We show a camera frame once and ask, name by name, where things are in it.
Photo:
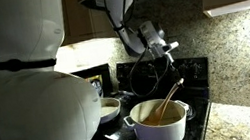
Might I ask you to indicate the yellow black snack bag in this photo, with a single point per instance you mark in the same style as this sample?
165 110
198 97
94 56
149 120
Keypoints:
97 84

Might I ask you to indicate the brown upper cabinet plain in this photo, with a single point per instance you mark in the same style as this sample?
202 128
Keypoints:
87 22

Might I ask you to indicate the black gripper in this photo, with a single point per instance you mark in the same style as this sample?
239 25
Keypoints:
172 66

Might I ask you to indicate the black microwave oven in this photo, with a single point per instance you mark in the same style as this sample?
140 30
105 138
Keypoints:
106 79

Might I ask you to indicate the wooden spoon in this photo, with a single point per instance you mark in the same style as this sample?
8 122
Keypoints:
161 109

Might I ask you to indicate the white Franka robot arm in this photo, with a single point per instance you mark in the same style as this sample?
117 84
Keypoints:
37 111

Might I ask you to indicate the white bowl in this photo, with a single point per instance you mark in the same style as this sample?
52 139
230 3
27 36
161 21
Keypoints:
109 109

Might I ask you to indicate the range hood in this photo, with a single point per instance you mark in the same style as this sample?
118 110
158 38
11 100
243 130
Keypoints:
95 0

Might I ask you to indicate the black electric stove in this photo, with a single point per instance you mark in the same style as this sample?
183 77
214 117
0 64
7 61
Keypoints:
198 109

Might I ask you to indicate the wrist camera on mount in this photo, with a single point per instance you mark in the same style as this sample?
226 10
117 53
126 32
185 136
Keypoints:
170 47

